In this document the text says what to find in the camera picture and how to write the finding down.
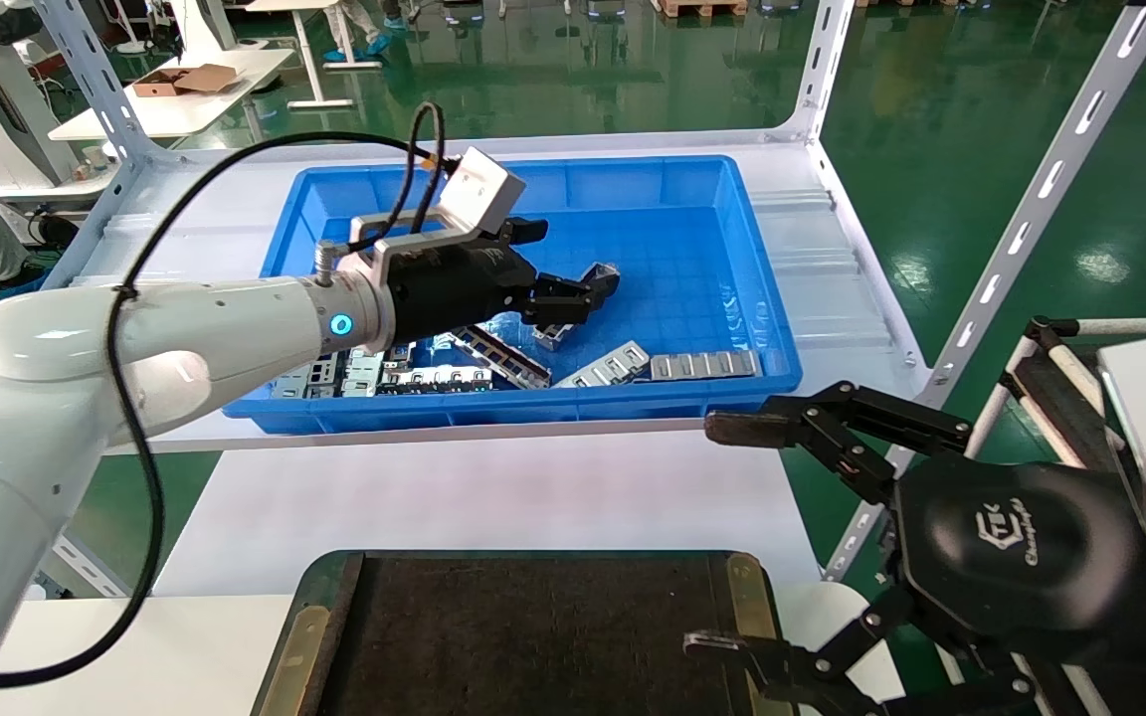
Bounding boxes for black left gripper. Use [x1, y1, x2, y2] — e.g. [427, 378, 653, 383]
[389, 216, 600, 344]

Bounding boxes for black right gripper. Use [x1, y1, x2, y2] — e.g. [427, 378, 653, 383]
[683, 380, 1146, 716]

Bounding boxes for grey metal bracket part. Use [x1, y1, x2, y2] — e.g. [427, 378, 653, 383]
[532, 261, 623, 352]

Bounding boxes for dark long metal channel part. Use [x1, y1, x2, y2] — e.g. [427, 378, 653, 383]
[448, 325, 553, 391]

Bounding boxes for large blue plastic bin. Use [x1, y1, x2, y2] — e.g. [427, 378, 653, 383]
[223, 154, 804, 437]

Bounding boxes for white work table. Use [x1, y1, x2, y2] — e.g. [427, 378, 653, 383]
[0, 430, 907, 716]

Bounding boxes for grey metal chassis block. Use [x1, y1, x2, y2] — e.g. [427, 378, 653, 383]
[269, 348, 346, 400]

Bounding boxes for white slotted metal shelf rack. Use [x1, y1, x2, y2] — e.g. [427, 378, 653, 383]
[31, 0, 1146, 600]

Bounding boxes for wooden pallet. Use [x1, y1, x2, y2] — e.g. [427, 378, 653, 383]
[657, 0, 749, 20]

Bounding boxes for black padded tray brass edges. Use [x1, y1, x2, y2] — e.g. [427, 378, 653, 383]
[252, 549, 786, 716]

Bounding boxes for white desk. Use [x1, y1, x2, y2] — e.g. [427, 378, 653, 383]
[235, 0, 386, 110]
[48, 47, 297, 142]

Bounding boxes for open flat cardboard box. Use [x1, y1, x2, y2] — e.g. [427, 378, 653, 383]
[131, 63, 242, 99]

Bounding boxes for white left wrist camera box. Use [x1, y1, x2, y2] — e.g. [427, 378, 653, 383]
[432, 146, 527, 242]

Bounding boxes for grey metal ladder bracket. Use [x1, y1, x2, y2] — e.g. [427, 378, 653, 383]
[552, 340, 653, 390]

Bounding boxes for silver camera mount bracket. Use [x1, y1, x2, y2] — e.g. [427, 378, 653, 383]
[313, 212, 494, 290]

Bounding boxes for long grey slotted metal bracket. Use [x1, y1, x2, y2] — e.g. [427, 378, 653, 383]
[378, 365, 495, 395]

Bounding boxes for long flat slotted metal bracket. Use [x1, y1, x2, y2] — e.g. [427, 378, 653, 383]
[648, 349, 764, 382]

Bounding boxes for small grey metal bracket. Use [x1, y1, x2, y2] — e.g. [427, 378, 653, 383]
[339, 347, 386, 399]

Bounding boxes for pipe frame cart black shelves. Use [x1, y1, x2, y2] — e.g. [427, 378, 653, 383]
[999, 315, 1146, 480]

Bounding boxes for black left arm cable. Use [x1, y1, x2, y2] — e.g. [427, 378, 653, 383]
[0, 101, 462, 691]

